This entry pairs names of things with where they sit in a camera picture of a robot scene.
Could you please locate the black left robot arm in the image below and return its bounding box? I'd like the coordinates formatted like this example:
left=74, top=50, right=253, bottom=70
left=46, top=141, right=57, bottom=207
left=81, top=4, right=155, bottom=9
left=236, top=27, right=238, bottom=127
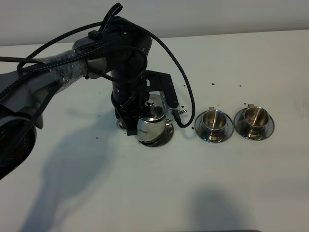
left=0, top=16, right=152, bottom=177

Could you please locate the stainless steel teacup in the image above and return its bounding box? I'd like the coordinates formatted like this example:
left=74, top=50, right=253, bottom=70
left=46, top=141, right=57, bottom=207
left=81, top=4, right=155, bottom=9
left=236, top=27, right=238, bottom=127
left=243, top=104, right=270, bottom=131
left=201, top=108, right=227, bottom=133

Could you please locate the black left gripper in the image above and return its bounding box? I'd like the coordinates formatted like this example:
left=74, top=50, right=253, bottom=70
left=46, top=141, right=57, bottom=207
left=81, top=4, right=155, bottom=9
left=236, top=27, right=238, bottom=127
left=112, top=72, right=149, bottom=136

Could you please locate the round steel teapot tray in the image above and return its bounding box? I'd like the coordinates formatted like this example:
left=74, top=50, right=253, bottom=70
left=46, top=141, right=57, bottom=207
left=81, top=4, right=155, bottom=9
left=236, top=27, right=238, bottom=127
left=140, top=124, right=174, bottom=148

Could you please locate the stainless steel teapot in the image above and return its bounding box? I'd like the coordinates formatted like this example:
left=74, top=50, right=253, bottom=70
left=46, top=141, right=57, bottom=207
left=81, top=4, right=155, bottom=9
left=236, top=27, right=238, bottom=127
left=135, top=91, right=174, bottom=143

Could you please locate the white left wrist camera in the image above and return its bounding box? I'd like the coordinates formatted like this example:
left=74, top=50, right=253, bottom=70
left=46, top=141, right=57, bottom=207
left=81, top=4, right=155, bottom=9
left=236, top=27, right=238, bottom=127
left=145, top=70, right=179, bottom=116

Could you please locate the right steel saucer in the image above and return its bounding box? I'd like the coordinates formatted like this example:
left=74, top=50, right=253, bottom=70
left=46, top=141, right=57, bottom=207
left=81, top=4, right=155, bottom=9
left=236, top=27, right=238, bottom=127
left=234, top=108, right=275, bottom=141

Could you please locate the steel saucer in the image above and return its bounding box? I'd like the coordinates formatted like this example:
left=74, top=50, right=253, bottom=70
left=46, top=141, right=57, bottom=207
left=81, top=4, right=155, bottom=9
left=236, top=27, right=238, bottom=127
left=234, top=108, right=275, bottom=141
left=195, top=111, right=234, bottom=143

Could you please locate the left stainless steel teacup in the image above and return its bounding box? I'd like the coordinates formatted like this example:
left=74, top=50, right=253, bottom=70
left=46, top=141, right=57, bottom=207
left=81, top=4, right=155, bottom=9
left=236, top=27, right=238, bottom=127
left=201, top=108, right=227, bottom=133

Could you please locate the left steel saucer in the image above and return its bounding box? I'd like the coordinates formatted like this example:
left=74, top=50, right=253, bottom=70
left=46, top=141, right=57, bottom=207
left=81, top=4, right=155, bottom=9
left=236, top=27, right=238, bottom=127
left=195, top=111, right=234, bottom=143

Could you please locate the right stainless steel teacup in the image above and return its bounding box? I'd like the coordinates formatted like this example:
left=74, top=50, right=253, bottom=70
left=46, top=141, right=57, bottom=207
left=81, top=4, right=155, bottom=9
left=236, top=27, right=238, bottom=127
left=243, top=104, right=270, bottom=131

